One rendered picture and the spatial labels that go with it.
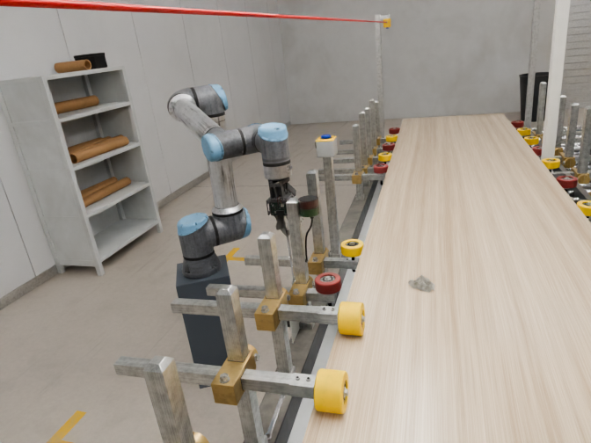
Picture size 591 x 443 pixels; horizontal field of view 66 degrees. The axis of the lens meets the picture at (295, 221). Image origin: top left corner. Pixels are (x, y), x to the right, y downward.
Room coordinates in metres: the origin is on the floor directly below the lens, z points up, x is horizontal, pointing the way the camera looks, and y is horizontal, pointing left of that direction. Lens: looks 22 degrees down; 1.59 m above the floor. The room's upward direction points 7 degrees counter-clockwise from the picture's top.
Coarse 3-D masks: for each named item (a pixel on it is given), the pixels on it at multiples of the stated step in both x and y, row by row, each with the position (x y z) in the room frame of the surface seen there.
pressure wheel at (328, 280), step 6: (318, 276) 1.24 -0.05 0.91; (324, 276) 1.24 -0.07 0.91; (330, 276) 1.23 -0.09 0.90; (336, 276) 1.22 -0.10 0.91; (318, 282) 1.20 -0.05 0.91; (324, 282) 1.19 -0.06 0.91; (330, 282) 1.19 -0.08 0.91; (336, 282) 1.19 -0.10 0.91; (318, 288) 1.19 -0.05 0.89; (324, 288) 1.18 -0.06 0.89; (330, 288) 1.18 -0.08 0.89; (336, 288) 1.18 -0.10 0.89; (330, 306) 1.21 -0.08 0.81
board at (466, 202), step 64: (448, 128) 3.15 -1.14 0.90; (512, 128) 2.93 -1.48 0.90; (384, 192) 1.96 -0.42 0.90; (448, 192) 1.86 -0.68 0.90; (512, 192) 1.77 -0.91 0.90; (384, 256) 1.33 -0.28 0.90; (448, 256) 1.28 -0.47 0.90; (512, 256) 1.23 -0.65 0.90; (576, 256) 1.19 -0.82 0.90; (384, 320) 0.98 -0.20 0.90; (448, 320) 0.95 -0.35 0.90; (512, 320) 0.92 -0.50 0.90; (576, 320) 0.89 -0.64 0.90; (384, 384) 0.75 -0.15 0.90; (448, 384) 0.73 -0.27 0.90; (512, 384) 0.71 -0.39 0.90; (576, 384) 0.69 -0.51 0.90
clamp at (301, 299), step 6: (294, 282) 1.28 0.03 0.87; (312, 282) 1.30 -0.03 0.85; (294, 288) 1.24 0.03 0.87; (300, 288) 1.24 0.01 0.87; (306, 288) 1.24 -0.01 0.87; (294, 294) 1.21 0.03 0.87; (300, 294) 1.20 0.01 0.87; (294, 300) 1.20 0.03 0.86; (300, 300) 1.20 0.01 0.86; (306, 300) 1.22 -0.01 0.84
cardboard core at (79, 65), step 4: (80, 60) 3.87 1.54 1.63; (84, 60) 3.85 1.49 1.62; (88, 60) 3.88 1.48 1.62; (56, 64) 3.93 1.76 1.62; (60, 64) 3.92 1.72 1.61; (64, 64) 3.90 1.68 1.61; (68, 64) 3.88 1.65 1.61; (72, 64) 3.87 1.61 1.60; (76, 64) 3.86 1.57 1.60; (80, 64) 3.84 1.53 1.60; (84, 64) 3.84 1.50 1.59; (88, 64) 3.90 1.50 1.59; (56, 68) 3.92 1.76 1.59; (60, 68) 3.91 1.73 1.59; (64, 68) 3.89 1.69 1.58; (68, 68) 3.88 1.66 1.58; (72, 68) 3.87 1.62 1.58; (76, 68) 3.86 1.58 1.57; (80, 68) 3.85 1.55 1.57; (84, 68) 3.84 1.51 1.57; (88, 68) 3.89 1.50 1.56; (60, 72) 3.94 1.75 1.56; (64, 72) 3.94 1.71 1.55
